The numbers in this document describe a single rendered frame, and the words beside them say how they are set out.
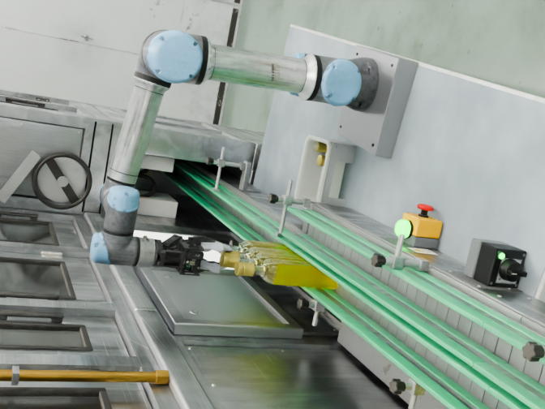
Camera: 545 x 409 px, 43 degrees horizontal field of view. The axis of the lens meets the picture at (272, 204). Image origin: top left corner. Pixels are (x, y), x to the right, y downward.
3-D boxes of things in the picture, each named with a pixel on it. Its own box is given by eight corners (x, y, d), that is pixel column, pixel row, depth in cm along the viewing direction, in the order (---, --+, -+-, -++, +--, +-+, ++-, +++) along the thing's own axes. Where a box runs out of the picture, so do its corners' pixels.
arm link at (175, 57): (345, 59, 187) (143, 24, 167) (371, 62, 173) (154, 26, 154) (337, 103, 189) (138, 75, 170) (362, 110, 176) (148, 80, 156)
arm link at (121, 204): (105, 179, 174) (99, 221, 176) (110, 190, 164) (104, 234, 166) (136, 183, 177) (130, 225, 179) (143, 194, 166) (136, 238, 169)
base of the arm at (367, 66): (360, 53, 202) (329, 49, 198) (384, 62, 188) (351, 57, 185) (348, 105, 206) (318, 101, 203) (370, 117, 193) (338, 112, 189)
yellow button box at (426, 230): (422, 242, 173) (396, 238, 171) (428, 213, 172) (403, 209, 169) (438, 249, 167) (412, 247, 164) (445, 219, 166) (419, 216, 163)
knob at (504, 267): (513, 280, 140) (525, 286, 137) (496, 279, 138) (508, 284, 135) (519, 259, 139) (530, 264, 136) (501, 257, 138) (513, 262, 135)
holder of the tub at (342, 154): (314, 220, 229) (293, 217, 226) (331, 138, 224) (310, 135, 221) (337, 234, 213) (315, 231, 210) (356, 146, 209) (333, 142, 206)
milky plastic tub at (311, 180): (316, 204, 228) (292, 201, 225) (330, 137, 224) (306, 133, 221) (340, 217, 212) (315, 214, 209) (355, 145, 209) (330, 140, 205)
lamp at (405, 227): (401, 235, 169) (390, 234, 168) (405, 217, 168) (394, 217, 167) (410, 240, 165) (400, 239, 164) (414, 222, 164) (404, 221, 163)
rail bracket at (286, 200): (299, 237, 207) (260, 233, 202) (310, 182, 204) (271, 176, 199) (303, 239, 204) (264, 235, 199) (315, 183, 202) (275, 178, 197)
